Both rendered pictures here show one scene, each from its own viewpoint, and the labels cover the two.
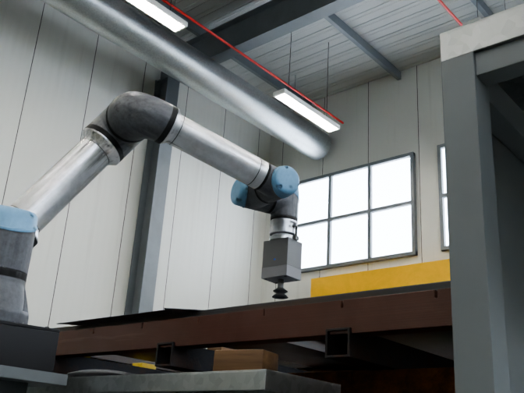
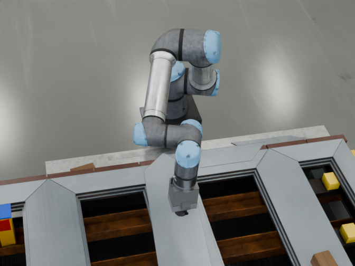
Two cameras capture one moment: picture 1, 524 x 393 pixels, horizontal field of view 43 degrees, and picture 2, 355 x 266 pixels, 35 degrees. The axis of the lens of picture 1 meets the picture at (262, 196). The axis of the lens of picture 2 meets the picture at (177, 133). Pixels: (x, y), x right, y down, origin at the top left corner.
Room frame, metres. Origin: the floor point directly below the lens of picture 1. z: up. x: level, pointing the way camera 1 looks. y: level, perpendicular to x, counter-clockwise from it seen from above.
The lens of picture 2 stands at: (2.30, -1.12, 2.52)
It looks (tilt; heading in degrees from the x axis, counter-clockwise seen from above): 45 degrees down; 120
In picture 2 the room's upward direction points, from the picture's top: 6 degrees clockwise
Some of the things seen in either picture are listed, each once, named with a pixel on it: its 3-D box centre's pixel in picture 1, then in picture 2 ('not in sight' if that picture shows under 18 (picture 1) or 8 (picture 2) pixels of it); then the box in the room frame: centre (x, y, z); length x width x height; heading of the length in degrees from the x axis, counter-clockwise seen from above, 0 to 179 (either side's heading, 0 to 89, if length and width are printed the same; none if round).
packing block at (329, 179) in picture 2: not in sight; (330, 181); (2.07, 0.54, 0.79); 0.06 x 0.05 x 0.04; 139
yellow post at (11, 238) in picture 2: not in sight; (6, 229); (1.22, -0.40, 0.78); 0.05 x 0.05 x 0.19; 49
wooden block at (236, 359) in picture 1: (246, 366); (84, 174); (1.22, 0.01, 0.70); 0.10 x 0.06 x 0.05; 60
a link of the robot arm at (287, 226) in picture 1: (284, 230); (184, 177); (1.73, -0.07, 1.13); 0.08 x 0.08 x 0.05
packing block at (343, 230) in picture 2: (143, 369); (349, 233); (2.23, 0.35, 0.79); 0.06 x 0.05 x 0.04; 139
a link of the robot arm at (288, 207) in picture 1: (284, 203); (187, 159); (1.73, -0.06, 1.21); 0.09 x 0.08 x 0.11; 119
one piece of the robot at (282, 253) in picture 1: (285, 259); (183, 195); (1.74, -0.07, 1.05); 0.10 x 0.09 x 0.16; 139
